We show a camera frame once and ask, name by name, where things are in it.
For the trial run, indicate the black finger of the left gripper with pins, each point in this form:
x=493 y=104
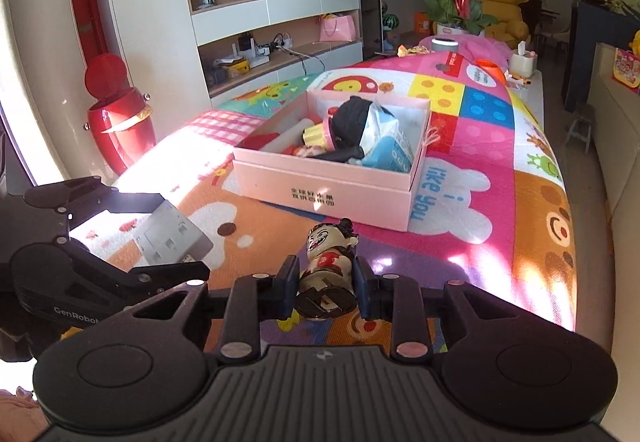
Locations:
x=64 y=272
x=81 y=199

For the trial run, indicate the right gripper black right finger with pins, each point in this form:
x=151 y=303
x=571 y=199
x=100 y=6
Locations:
x=398 y=300

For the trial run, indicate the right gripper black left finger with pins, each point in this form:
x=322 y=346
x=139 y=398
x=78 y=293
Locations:
x=252 y=300

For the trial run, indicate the small cartoon boy figurine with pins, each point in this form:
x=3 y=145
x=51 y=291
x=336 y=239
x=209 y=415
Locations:
x=325 y=287

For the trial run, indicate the white power strip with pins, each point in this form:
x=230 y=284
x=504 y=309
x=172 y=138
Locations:
x=167 y=236

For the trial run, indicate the blue and white tissue pack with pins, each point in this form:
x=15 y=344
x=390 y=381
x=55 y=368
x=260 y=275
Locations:
x=384 y=143

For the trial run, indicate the red and white foam rocket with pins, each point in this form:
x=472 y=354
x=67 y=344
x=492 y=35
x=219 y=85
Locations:
x=279 y=142

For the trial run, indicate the pink and yellow toy clock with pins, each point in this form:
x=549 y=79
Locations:
x=320 y=135

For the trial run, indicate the black plush cat toy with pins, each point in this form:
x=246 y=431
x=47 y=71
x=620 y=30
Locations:
x=348 y=122

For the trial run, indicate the white bottle with red cap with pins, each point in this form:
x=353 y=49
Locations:
x=308 y=151

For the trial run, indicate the red trash can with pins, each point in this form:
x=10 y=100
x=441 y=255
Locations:
x=120 y=120

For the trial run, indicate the colourful cartoon play mat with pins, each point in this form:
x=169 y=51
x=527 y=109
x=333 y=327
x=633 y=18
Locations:
x=468 y=188

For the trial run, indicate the pink cardboard gift box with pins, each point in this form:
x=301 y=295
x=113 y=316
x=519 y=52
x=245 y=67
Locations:
x=367 y=195

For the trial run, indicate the white tv cabinet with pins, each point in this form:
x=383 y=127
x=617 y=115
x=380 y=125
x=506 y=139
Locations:
x=168 y=45

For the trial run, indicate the small wooden stool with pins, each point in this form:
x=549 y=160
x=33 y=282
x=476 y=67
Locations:
x=581 y=126

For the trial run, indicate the white tissue holder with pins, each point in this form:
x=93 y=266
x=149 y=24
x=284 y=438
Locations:
x=523 y=62

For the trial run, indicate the pink gift bag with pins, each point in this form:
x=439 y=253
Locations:
x=334 y=28

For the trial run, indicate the beige sofa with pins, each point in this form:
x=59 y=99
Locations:
x=616 y=137

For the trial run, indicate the yellow stuffed bear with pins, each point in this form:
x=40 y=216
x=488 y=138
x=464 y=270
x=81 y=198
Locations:
x=510 y=27

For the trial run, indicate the colourful gift bag on sofa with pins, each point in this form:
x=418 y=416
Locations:
x=626 y=69

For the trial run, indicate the yellow backpack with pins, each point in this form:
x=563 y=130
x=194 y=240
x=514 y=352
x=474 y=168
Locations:
x=635 y=44

